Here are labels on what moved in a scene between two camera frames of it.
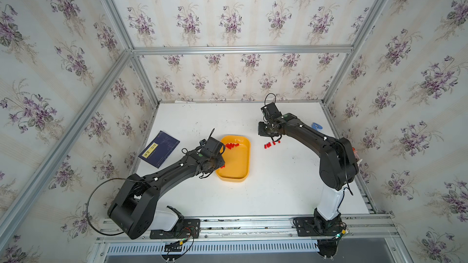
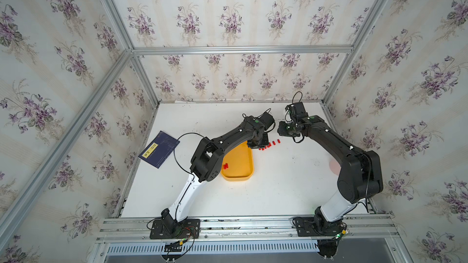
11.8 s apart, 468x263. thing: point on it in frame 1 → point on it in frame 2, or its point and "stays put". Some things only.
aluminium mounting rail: (356, 227) stays put
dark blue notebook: (159, 149) stays put
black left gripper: (221, 163) → (251, 145)
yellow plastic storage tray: (237, 159) stays put
